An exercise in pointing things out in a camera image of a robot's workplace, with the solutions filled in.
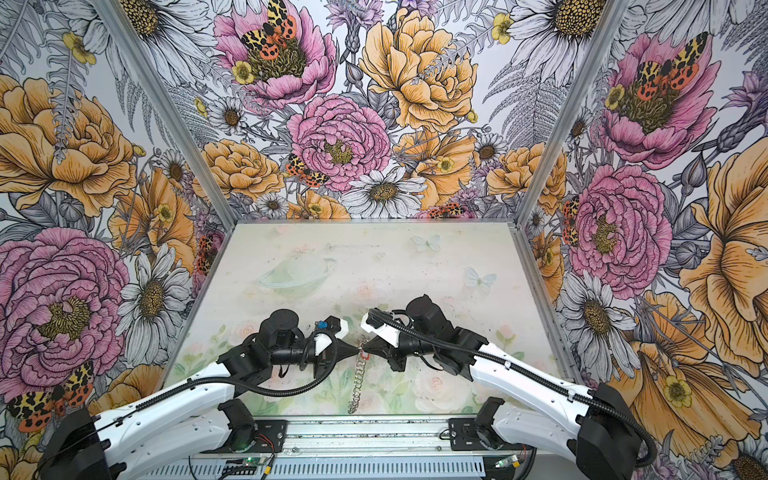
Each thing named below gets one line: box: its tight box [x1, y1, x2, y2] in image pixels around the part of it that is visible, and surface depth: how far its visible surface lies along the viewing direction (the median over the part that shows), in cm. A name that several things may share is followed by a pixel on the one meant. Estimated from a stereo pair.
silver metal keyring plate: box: [347, 337, 371, 415], surface depth 71 cm
